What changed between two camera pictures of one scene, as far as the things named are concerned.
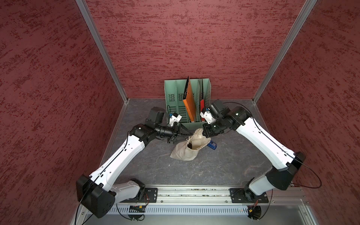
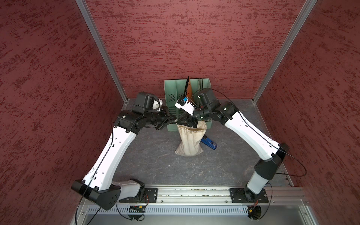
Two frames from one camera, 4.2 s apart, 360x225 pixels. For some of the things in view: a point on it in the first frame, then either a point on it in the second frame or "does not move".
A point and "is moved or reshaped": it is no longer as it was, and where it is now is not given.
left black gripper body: (175, 134) → (161, 118)
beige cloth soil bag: (188, 149) is moved or reshaped
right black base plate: (246, 195) does not move
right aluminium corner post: (307, 9) does not move
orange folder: (189, 101) does not move
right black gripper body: (214, 128) → (199, 114)
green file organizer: (174, 91) does not move
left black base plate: (151, 196) does not move
